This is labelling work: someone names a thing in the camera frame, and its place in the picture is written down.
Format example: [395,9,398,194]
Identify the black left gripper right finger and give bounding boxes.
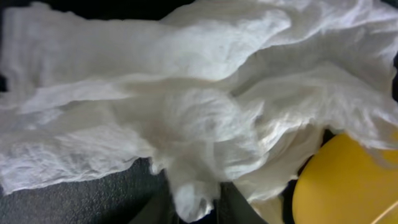
[216,182,267,224]

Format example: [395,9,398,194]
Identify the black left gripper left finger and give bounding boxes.
[129,188,179,224]

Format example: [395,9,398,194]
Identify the round black tray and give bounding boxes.
[1,1,188,223]

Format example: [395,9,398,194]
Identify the white paper napkin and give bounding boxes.
[1,1,397,222]

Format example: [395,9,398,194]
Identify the yellow bowl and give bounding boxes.
[292,134,397,224]

